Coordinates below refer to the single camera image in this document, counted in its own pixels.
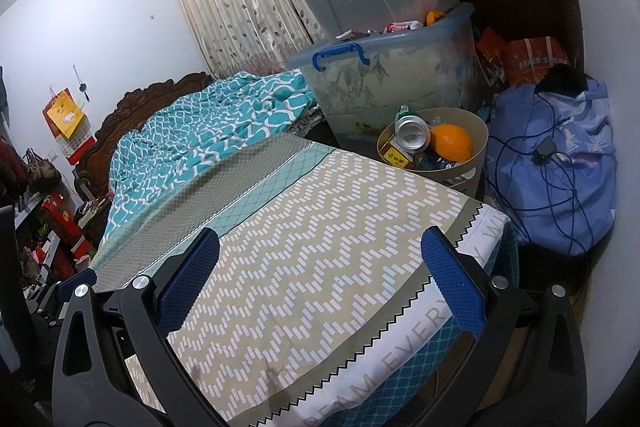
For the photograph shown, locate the red gift box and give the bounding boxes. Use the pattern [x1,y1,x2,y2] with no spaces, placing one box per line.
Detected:
[41,197,86,240]

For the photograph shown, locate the black power adapter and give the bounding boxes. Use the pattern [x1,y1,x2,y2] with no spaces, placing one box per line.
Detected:
[534,137,557,165]

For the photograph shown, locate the black cable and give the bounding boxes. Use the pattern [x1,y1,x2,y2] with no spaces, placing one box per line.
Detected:
[487,92,616,255]

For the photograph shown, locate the teal patterned blanket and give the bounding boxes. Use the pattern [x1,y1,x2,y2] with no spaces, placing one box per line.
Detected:
[97,69,326,258]

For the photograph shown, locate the dark red hanging clothes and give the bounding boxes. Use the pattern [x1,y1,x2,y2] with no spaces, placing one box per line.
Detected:
[0,139,26,202]

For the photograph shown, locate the large orange printed bag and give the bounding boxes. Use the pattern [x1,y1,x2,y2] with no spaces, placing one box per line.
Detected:
[502,36,571,88]

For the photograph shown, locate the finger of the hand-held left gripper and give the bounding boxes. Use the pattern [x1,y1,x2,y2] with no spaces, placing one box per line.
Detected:
[22,268,98,328]

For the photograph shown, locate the black cloth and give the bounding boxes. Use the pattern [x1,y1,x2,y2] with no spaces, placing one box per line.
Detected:
[536,64,588,95]

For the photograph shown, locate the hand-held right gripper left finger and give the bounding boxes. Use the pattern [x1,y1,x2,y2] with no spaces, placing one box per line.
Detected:
[52,227,223,427]

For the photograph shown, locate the brown handbag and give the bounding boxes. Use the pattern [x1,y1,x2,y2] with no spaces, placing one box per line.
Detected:
[20,148,63,192]

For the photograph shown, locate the clear storage box blue handle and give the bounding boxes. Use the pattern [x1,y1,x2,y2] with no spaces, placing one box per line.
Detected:
[287,2,488,152]

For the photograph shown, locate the red yellow small box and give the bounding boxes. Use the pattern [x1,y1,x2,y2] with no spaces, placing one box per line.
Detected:
[378,139,413,168]

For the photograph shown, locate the orange half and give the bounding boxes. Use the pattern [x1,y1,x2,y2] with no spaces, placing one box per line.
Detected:
[430,123,474,162]

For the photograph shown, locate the red wall calendar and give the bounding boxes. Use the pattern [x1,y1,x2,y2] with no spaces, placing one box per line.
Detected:
[42,104,97,165]

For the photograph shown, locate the beige waste bin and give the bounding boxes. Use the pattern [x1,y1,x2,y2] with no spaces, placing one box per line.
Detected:
[376,107,489,198]

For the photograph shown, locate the carved wooden headboard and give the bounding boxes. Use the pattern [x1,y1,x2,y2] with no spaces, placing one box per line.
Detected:
[72,72,216,202]

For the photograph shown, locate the green aluminium can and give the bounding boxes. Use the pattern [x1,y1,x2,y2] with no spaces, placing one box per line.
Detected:
[394,105,432,152]

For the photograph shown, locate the small orange printed bag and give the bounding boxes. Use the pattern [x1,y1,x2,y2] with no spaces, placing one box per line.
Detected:
[475,27,508,88]

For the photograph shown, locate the black hanging ornament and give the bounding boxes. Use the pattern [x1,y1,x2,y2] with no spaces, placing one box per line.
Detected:
[72,64,91,102]

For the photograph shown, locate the light blue cloth bundle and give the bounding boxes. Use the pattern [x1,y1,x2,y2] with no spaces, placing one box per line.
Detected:
[485,77,618,258]

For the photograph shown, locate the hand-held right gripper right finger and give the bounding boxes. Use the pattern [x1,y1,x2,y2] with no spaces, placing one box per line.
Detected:
[420,226,588,427]

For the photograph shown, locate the zigzag patterned bed sheet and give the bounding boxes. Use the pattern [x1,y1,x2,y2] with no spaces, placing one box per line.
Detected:
[92,134,521,427]

